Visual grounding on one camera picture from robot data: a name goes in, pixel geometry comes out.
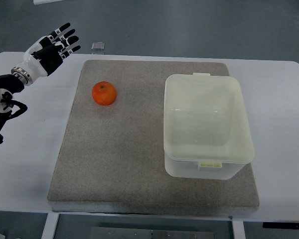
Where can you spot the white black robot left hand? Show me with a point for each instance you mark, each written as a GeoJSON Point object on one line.
{"type": "Point", "coordinates": [47, 54]}

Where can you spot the orange fruit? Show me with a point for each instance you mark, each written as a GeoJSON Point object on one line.
{"type": "Point", "coordinates": [104, 93]}

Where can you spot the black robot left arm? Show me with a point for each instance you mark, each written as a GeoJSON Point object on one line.
{"type": "Point", "coordinates": [9, 107]}

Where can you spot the white plastic box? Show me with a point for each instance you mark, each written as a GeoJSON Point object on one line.
{"type": "Point", "coordinates": [206, 133]}

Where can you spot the small clear plastic object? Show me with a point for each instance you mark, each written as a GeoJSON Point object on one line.
{"type": "Point", "coordinates": [98, 46]}

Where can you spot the white object at top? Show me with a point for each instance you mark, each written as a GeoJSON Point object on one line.
{"type": "Point", "coordinates": [37, 2]}

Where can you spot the grey foam mat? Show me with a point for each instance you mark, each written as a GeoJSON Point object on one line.
{"type": "Point", "coordinates": [112, 157]}

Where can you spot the white left table leg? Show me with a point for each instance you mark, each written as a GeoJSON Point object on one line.
{"type": "Point", "coordinates": [50, 226]}

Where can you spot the white table leg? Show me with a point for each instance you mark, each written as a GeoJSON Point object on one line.
{"type": "Point", "coordinates": [238, 229]}
{"type": "Point", "coordinates": [50, 226]}

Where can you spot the white right table leg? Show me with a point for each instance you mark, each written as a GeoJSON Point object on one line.
{"type": "Point", "coordinates": [238, 229]}

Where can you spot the black control panel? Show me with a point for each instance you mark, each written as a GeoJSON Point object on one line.
{"type": "Point", "coordinates": [279, 225]}

